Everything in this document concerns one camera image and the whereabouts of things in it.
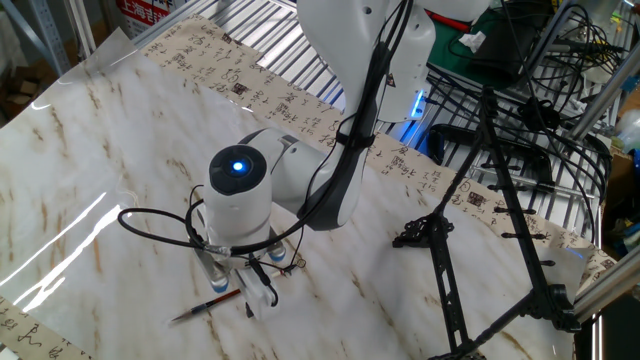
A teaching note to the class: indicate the clear plastic bag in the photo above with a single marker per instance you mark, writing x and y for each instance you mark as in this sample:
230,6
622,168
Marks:
630,132

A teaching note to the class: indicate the red marker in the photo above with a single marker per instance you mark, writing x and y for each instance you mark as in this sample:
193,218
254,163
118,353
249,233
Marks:
457,25

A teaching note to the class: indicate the red and white sign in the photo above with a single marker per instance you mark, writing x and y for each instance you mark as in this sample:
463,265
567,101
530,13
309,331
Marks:
142,12

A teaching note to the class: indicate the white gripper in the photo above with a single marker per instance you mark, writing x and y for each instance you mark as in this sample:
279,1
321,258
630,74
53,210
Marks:
261,307

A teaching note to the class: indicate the green mat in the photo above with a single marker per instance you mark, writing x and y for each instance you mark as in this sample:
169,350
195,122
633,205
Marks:
445,55

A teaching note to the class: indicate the crumpled white tissue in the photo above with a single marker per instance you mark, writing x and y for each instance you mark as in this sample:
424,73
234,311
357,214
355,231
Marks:
472,41

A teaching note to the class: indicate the silver camera with blue cap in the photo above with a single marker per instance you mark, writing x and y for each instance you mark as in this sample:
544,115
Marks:
276,252
212,265

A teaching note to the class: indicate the black box device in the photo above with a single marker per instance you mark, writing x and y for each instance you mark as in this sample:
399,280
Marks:
500,60

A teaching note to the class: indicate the brown cardboard boxes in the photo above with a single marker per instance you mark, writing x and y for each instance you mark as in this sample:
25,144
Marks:
22,90

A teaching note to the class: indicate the grey steel shelf frame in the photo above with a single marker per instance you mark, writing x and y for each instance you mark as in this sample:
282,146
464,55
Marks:
50,35

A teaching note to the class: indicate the glossy marble pattern sheet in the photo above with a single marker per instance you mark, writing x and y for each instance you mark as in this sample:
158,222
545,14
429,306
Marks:
75,150

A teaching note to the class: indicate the aluminium frame profile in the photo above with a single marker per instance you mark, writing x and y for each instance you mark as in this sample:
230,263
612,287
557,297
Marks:
610,290
600,100

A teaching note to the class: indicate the black carved pen rack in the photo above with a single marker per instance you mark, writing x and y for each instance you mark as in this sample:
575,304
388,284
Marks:
425,232

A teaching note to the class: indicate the beige calligraphy paper scroll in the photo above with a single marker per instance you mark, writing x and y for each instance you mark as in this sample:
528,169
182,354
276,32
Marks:
410,175

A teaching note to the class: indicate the brown calligraphy brush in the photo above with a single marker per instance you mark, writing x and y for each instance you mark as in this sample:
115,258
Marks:
210,303

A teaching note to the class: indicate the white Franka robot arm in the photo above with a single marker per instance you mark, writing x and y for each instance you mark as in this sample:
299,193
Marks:
235,215

